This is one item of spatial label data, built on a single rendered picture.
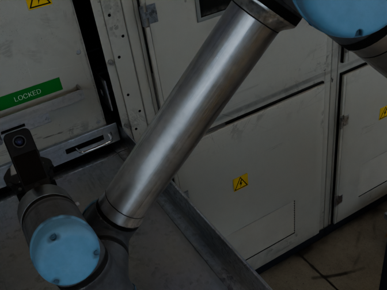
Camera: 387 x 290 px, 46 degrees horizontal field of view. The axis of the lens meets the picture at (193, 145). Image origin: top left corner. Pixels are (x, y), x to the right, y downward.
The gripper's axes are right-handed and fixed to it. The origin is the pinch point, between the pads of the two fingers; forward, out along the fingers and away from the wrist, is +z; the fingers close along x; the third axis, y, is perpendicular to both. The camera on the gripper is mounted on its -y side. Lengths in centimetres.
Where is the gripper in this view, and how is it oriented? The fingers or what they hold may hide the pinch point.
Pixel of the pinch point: (22, 157)
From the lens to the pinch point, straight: 99.4
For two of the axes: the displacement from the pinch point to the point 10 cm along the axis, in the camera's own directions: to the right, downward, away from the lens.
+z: -4.7, -3.0, 8.3
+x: 8.6, -3.7, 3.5
